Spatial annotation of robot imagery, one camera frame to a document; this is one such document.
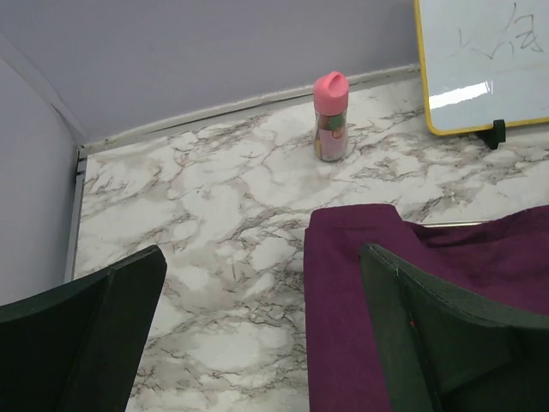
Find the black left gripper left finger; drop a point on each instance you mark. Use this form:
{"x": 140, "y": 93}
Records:
{"x": 77, "y": 347}

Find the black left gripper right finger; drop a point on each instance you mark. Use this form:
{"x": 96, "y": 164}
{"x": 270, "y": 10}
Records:
{"x": 444, "y": 348}

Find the purple cloth wrap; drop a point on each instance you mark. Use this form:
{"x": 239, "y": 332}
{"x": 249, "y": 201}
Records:
{"x": 505, "y": 260}

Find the metal mesh tray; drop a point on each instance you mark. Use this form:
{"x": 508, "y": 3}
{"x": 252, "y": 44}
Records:
{"x": 454, "y": 223}

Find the black whiteboard stand foot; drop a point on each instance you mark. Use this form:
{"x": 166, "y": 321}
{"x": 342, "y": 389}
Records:
{"x": 494, "y": 136}

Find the yellow framed whiteboard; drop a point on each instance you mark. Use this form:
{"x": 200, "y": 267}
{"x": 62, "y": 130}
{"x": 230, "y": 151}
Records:
{"x": 482, "y": 61}

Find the pink lid spice bottle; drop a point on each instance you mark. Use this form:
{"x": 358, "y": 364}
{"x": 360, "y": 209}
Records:
{"x": 330, "y": 101}

